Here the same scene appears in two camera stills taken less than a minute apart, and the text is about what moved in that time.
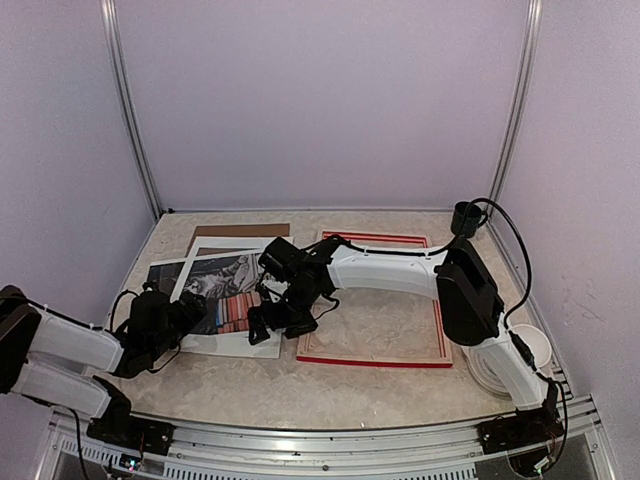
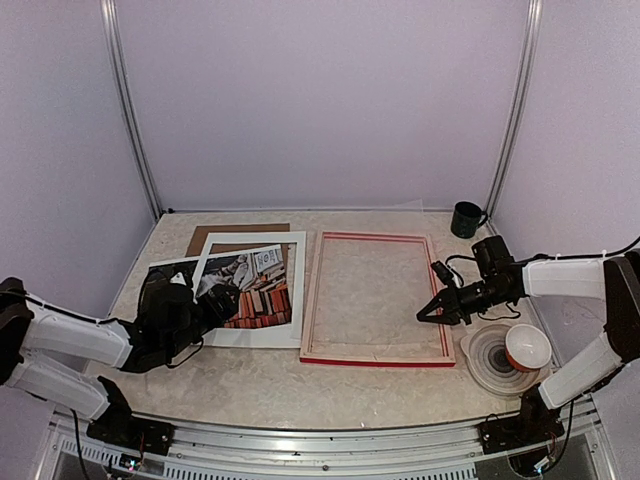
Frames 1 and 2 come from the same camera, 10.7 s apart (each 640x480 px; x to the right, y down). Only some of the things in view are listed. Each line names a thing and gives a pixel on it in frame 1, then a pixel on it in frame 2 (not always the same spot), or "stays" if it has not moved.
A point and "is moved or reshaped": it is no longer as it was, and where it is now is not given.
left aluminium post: (115, 49) stays
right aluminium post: (521, 95) stays
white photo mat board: (228, 344) is moved or reshaped
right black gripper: (275, 321) to (445, 297)
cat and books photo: (228, 282) stays
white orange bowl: (537, 343) stays
